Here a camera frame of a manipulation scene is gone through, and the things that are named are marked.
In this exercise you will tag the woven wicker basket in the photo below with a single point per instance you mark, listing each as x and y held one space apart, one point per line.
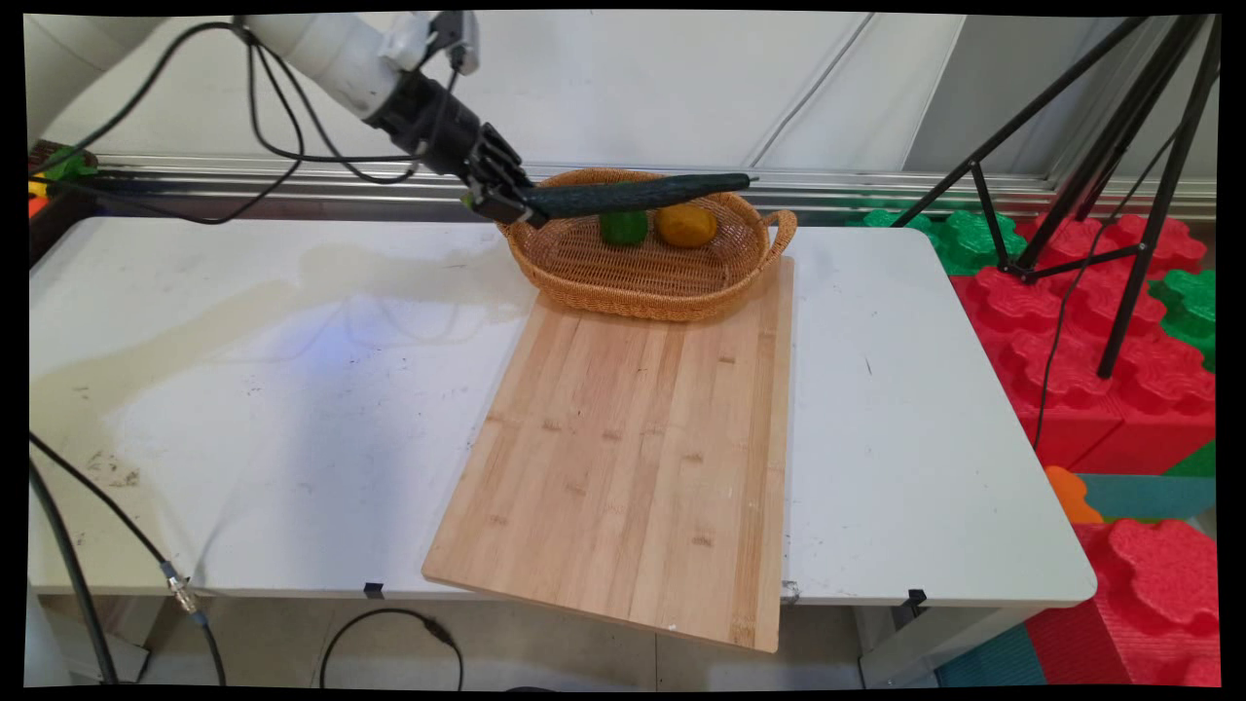
633 287

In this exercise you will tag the bamboo cutting board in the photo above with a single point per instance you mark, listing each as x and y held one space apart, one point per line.
633 458

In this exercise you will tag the green bell pepper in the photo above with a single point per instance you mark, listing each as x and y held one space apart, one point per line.
623 229

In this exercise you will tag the orange foam piece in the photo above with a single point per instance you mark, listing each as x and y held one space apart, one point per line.
1069 495

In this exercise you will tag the small green foam block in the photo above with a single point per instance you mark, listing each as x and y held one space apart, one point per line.
68 164

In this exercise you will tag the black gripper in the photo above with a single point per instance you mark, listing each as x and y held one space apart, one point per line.
433 122

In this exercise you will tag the dark green cucumber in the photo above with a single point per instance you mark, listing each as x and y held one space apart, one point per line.
633 194

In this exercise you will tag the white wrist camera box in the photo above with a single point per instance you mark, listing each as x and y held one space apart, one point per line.
443 34

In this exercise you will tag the white table leg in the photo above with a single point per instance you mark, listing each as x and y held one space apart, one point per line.
915 647

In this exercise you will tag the large red foam block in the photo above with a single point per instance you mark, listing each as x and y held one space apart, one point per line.
1090 331

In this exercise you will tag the black table edge clip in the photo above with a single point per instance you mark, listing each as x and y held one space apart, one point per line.
917 598
374 590

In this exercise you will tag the yellow lemon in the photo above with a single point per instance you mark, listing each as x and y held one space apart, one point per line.
686 226

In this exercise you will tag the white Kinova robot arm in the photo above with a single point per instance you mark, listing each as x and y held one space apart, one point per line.
331 49

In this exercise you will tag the aluminium wall rail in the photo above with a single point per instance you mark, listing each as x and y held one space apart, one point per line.
876 188

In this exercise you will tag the teal foam mat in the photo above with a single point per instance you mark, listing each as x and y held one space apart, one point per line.
1154 495

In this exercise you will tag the black tripod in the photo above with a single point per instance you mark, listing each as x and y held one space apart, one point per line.
1119 166

